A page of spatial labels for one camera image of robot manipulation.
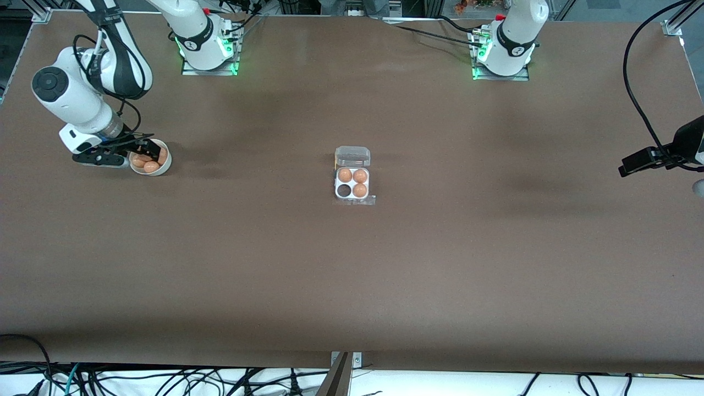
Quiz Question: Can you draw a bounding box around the clear plastic egg box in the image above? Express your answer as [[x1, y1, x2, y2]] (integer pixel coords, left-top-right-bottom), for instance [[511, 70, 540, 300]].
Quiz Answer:
[[334, 146, 372, 200]]

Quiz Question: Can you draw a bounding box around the white round bowl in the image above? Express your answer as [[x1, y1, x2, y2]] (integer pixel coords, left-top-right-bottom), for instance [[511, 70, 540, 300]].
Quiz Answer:
[[129, 139, 172, 177]]

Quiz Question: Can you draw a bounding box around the clear tape strip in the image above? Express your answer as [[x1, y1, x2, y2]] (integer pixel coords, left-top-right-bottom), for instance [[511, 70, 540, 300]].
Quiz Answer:
[[332, 194, 377, 207]]

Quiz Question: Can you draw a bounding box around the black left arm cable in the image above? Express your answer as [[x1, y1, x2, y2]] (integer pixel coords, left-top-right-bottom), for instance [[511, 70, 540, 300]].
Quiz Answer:
[[623, 0, 704, 171]]

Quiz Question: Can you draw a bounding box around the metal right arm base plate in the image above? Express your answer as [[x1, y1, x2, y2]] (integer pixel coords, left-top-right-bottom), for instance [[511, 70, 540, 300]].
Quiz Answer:
[[181, 55, 240, 76]]

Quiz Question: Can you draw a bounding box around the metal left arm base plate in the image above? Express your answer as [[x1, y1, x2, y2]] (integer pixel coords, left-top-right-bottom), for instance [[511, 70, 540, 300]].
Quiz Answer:
[[471, 65, 531, 82]]

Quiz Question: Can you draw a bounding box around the teal cable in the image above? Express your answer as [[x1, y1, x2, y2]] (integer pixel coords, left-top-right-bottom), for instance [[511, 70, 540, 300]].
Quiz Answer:
[[65, 363, 82, 396]]

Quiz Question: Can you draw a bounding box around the small metal bracket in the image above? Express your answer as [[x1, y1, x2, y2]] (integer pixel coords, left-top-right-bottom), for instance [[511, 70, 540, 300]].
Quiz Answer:
[[330, 351, 363, 369]]

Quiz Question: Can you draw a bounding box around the dark camera mount pole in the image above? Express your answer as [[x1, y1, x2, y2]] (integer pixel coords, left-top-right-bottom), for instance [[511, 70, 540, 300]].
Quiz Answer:
[[315, 352, 353, 396]]

